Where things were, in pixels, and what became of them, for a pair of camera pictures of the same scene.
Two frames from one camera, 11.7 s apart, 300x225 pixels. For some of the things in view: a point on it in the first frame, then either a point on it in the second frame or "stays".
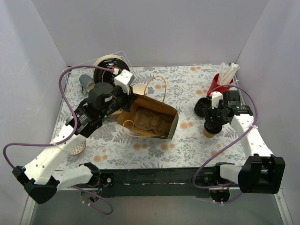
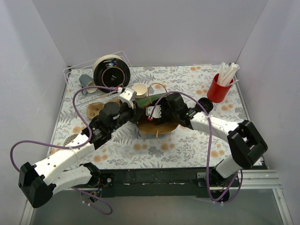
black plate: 100,76 stays
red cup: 214,83 stays
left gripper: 128,100 → 136,110
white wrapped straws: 226,78 stays
